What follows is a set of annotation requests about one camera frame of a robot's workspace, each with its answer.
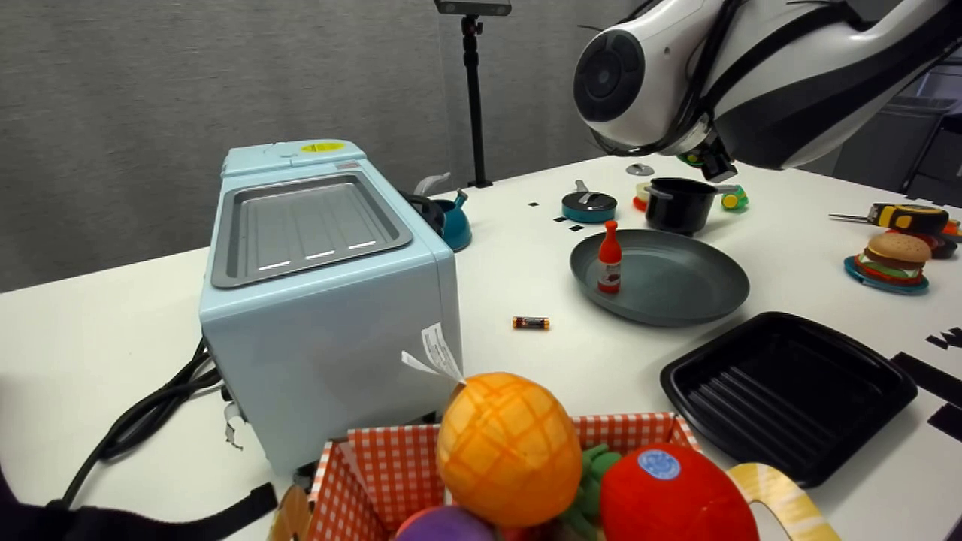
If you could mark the gray trash bin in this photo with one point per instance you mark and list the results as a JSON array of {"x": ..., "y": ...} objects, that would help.
[{"x": 891, "y": 159}]

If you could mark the teal toy kettle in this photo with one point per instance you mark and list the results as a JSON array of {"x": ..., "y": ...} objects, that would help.
[{"x": 451, "y": 225}]

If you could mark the light blue toaster oven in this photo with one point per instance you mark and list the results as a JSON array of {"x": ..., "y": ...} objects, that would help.
[{"x": 318, "y": 332}]

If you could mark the black grill tray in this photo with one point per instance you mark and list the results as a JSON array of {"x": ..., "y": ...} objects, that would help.
[{"x": 785, "y": 395}]

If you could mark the orange plush fruit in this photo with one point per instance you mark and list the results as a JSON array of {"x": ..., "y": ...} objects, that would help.
[{"x": 506, "y": 453}]

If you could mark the black tape strip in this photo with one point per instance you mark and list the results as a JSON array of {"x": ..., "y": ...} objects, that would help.
[
  {"x": 934, "y": 381},
  {"x": 947, "y": 422}
]

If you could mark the purple plush fruit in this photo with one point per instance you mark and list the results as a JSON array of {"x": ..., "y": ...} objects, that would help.
[{"x": 446, "y": 528}]

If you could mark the dark bin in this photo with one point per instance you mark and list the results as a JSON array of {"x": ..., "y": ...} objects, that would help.
[{"x": 945, "y": 177}]

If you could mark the black camera stand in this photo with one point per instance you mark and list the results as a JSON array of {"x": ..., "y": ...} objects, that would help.
[{"x": 472, "y": 101}]

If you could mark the yellow black toy tool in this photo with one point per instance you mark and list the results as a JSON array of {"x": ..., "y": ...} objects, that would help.
[{"x": 912, "y": 217}]

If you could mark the green yellow toy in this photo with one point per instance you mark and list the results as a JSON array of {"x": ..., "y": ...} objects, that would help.
[{"x": 735, "y": 199}]

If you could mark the gray plate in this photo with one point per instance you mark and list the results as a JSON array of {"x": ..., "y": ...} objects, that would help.
[{"x": 670, "y": 286}]

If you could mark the small gray disc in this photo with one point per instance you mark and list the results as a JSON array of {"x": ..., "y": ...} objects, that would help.
[{"x": 637, "y": 170}]

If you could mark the toy burger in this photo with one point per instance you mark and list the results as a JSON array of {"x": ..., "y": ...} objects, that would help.
[{"x": 893, "y": 258}]

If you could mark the small dark frying pan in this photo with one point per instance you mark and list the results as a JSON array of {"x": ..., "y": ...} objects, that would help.
[{"x": 591, "y": 209}]

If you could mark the yellow plush slice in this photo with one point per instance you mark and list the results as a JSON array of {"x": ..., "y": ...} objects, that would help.
[{"x": 785, "y": 500}]

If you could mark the black toy pot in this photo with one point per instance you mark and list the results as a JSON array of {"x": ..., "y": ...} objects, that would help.
[{"x": 680, "y": 205}]

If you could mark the red ketchup bottle toy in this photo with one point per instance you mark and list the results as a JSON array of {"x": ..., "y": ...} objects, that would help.
[{"x": 608, "y": 262}]

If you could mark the green plush vegetable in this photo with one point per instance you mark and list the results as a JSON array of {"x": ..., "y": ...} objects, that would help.
[{"x": 592, "y": 483}]

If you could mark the red plush tomato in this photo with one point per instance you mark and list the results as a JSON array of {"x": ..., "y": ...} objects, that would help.
[{"x": 670, "y": 500}]

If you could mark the gray backdrop curtain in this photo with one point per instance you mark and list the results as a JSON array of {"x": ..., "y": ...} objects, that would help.
[{"x": 152, "y": 101}]

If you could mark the teal small dish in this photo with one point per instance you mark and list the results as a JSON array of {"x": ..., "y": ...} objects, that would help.
[{"x": 880, "y": 284}]

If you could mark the black bag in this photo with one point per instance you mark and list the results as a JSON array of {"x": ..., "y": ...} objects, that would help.
[{"x": 101, "y": 525}]

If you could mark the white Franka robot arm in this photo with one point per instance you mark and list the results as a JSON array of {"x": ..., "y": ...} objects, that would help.
[{"x": 640, "y": 70}]

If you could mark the red checkered basket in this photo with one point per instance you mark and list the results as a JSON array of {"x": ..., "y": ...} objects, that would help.
[{"x": 378, "y": 470}]

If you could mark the small dark wrapped bar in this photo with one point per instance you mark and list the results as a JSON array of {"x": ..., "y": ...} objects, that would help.
[{"x": 530, "y": 323}]

